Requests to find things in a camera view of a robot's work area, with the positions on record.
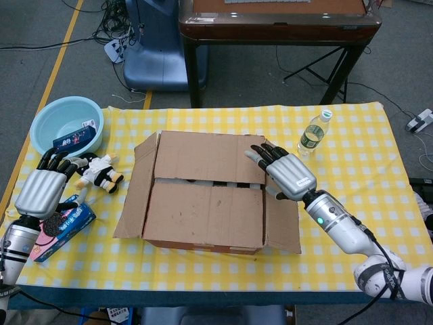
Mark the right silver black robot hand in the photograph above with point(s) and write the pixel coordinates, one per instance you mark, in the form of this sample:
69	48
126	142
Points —
291	176

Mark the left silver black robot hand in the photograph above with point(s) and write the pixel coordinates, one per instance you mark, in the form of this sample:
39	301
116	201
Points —
40	193

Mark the red brown cardboard box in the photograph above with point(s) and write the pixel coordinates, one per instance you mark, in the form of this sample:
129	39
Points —
203	216

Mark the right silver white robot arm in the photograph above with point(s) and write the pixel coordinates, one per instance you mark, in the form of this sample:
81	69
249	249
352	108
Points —
338	227

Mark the blue cookie package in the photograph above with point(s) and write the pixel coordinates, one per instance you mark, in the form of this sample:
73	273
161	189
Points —
74	220

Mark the clear green-label water bottle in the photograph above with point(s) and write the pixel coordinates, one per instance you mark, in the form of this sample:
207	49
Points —
313	137

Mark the dark blue small carton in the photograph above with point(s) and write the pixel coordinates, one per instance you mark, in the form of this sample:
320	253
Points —
72	139

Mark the black white plush doll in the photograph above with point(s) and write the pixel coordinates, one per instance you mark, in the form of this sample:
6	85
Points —
101	169

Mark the light blue plastic basin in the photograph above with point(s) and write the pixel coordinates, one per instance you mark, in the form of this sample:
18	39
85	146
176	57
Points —
57	118

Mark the yellow white checkered tablecloth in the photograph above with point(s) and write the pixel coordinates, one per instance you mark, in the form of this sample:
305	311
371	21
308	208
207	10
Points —
236	271

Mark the black flat case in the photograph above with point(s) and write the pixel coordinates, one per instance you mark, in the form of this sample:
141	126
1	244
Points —
423	183

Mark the white black floor socket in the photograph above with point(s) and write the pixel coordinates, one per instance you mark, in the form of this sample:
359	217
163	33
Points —
419	122

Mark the white printed paper sheet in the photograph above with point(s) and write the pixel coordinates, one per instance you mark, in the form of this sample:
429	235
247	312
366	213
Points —
118	316

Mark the brown wooden mahjong table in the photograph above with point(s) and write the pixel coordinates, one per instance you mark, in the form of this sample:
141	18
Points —
270	30

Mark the white power strip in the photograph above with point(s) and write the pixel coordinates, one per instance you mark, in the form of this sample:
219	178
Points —
113	50

